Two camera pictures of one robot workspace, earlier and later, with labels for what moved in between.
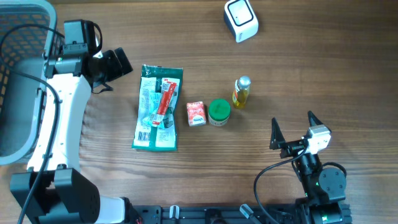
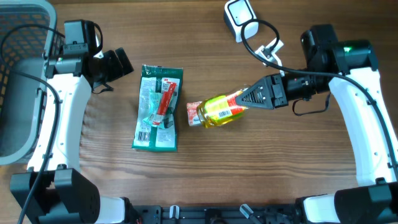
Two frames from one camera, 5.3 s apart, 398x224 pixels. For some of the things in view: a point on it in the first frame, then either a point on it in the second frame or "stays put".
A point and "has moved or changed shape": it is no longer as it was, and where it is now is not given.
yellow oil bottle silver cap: [240, 94] → [217, 110]
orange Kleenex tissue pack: [196, 113] stays put
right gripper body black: [290, 147] → [278, 86]
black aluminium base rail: [216, 214] stays put
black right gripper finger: [313, 120] → [260, 94]
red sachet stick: [166, 99] has moved or changed shape
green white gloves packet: [160, 89] stays put
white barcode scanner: [241, 18] stays put
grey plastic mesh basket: [29, 40] stays put
